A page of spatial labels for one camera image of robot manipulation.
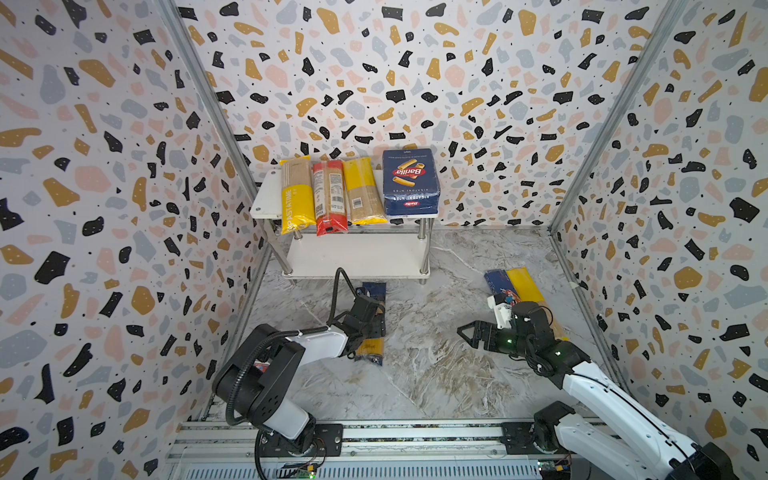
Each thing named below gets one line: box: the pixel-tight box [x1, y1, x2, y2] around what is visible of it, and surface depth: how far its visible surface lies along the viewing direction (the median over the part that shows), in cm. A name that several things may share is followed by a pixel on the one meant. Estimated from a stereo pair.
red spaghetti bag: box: [312, 160, 349, 237], surface depth 79 cm
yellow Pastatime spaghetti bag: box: [279, 156, 317, 235], surface depth 79 cm
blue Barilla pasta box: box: [382, 148, 440, 217], surface depth 78 cm
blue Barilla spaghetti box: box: [484, 269, 517, 295], surface depth 105 cm
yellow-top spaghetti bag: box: [343, 157, 388, 226], surface depth 81 cm
